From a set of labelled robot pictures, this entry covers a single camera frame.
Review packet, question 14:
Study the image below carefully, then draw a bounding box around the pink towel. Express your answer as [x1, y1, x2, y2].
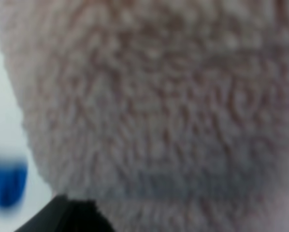
[0, 0, 289, 232]

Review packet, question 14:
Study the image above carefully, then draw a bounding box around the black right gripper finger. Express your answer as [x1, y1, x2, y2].
[17, 195, 114, 232]

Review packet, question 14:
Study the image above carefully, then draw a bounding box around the blue rolled towel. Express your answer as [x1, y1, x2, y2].
[0, 159, 28, 209]

